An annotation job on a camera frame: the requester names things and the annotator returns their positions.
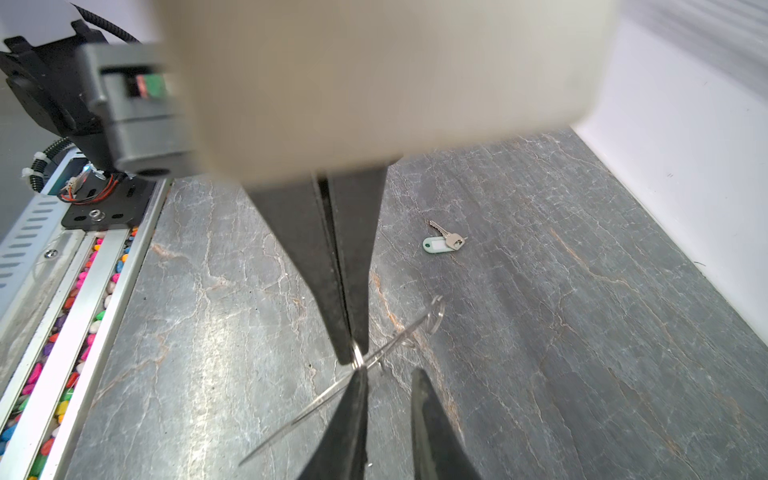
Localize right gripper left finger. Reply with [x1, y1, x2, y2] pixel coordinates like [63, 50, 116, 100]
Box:
[299, 370, 369, 479]

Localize aluminium rail with coloured beads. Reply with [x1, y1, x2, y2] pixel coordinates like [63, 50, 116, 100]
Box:
[1, 181, 170, 479]

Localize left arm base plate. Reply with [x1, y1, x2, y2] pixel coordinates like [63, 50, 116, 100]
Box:
[60, 177, 157, 232]

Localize key with white-green tag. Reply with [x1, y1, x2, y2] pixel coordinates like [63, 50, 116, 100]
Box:
[422, 220, 466, 254]

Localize large toothed metal keyring disc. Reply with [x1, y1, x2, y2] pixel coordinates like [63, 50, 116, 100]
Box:
[237, 295, 445, 467]

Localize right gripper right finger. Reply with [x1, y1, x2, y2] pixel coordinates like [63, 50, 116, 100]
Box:
[411, 368, 480, 479]

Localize white slotted cable duct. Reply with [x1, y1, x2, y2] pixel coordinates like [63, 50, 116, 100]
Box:
[1, 148, 83, 314]

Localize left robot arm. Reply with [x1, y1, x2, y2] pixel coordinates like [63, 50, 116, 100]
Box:
[1, 1, 387, 364]

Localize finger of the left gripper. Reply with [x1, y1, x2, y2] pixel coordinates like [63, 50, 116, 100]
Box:
[327, 166, 388, 354]
[245, 180, 353, 365]

